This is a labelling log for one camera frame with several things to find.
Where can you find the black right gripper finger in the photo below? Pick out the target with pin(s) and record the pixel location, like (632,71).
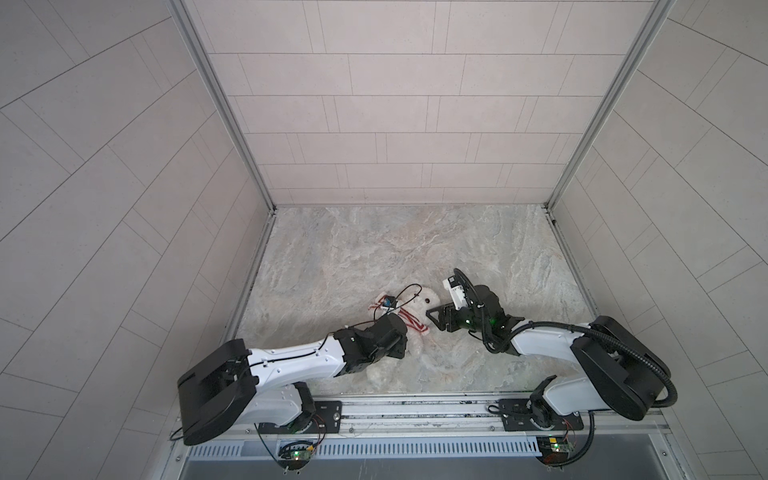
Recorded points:
(441,312)
(449,324)

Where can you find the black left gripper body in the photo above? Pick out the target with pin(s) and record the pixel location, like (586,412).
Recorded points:
(394,350)

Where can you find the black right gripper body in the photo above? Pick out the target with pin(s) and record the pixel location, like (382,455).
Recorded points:
(471,324)

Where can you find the red white striped shirt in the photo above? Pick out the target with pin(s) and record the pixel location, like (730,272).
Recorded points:
(413,309)

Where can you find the white plush teddy bear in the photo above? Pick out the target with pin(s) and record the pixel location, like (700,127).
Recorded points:
(416,362)

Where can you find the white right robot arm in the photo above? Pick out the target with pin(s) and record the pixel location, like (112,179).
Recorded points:
(617,372)

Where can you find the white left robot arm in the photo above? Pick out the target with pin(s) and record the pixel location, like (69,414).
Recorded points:
(237,385)

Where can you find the right green circuit board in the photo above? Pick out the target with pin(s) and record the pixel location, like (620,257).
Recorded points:
(553,449)

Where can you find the green circuit board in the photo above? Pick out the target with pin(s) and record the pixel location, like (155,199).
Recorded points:
(294,456)
(553,449)

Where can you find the left green circuit board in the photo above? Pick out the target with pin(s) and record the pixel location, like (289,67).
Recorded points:
(294,456)

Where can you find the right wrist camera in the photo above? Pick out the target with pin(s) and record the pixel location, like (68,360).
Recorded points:
(456,290)

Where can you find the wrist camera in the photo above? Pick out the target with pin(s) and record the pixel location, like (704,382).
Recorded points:
(456,290)
(390,303)

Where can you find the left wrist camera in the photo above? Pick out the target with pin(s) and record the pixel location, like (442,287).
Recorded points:
(390,303)

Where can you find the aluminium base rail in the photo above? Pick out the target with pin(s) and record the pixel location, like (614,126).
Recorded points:
(424,427)

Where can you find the aluminium corner post right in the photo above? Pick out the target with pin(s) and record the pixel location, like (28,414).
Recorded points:
(648,31)

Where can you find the aluminium corner post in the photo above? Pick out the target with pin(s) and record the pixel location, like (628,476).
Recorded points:
(181,15)
(648,31)

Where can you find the aluminium corner post left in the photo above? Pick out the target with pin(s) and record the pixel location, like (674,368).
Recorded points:
(181,15)

